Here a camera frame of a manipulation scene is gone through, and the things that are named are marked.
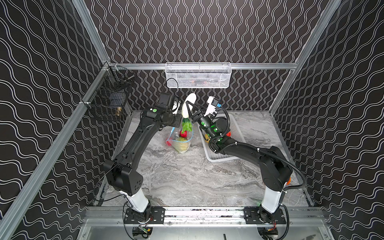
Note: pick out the dark red beet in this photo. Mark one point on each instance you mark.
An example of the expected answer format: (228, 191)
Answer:
(184, 134)

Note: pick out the clear wall basket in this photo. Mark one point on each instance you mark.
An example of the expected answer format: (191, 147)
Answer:
(198, 75)

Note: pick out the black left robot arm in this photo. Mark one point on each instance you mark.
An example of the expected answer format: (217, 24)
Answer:
(121, 171)

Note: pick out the black wire wall basket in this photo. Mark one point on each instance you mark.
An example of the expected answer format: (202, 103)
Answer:
(108, 103)

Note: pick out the clear zip top bag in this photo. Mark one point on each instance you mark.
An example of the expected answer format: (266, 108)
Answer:
(175, 134)

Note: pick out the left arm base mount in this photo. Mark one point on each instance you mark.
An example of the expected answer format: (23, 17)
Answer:
(151, 215)

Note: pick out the green cabbage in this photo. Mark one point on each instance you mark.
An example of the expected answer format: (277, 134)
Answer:
(181, 145)

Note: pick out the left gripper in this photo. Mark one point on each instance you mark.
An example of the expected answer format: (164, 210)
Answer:
(177, 117)

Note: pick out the white daikon radish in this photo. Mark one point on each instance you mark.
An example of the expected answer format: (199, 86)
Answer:
(187, 125)

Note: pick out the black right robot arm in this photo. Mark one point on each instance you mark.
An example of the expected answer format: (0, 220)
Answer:
(278, 174)

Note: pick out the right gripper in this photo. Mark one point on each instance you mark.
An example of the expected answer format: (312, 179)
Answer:
(196, 115)

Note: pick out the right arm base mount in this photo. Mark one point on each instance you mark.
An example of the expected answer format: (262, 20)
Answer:
(259, 216)

